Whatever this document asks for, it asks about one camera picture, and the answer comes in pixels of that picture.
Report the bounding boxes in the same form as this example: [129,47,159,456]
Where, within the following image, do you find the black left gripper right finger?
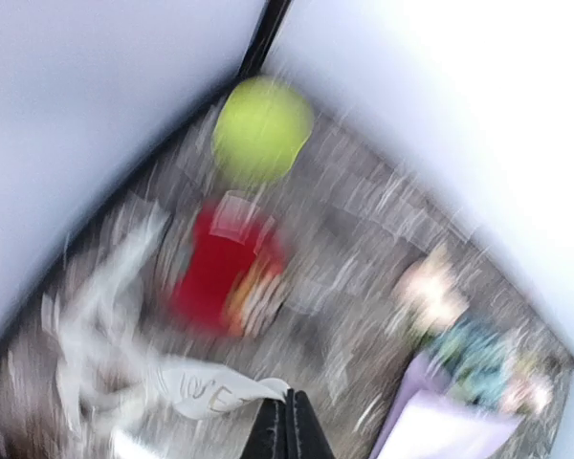
[287,389,335,459]

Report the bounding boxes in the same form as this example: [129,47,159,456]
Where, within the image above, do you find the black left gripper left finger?
[243,399,288,459]

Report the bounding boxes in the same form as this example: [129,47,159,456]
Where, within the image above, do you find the purple and pink wrapping paper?
[369,352,523,459]

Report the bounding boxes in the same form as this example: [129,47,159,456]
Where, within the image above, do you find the blue fake flower stem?
[425,316,511,411]

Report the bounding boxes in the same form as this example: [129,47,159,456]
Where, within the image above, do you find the white printed ribbon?
[42,206,290,439]

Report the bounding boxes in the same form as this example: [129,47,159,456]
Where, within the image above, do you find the white fake flower stem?
[392,244,469,334]

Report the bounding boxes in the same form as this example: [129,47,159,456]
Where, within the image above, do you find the lime green bowl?
[212,76,315,187]

